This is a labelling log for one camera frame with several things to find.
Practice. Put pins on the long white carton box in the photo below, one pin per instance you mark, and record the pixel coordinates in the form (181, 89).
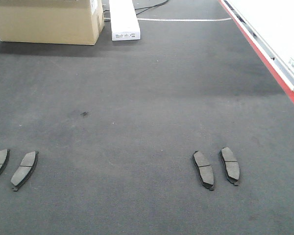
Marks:
(124, 22)

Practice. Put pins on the large cardboard box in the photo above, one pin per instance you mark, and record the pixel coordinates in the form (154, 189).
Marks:
(74, 22)

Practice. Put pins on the white conveyor side rail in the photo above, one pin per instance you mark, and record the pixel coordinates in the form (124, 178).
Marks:
(268, 26)

